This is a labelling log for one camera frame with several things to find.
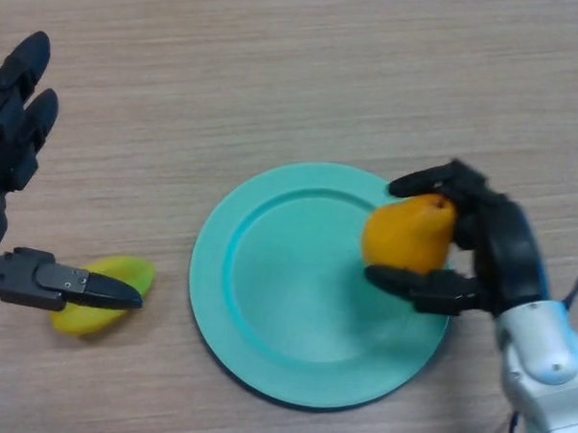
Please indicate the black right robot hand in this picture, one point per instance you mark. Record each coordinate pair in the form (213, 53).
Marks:
(508, 255)

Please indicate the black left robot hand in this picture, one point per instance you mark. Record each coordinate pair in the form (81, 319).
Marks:
(3, 165)

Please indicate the yellow orange pear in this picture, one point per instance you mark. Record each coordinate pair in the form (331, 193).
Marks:
(405, 236)

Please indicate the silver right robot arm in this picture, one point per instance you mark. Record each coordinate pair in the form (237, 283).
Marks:
(547, 347)

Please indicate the teal round plate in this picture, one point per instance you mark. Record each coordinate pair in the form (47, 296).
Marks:
(290, 298)

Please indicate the yellow green starfruit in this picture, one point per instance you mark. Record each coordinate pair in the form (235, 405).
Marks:
(118, 271)

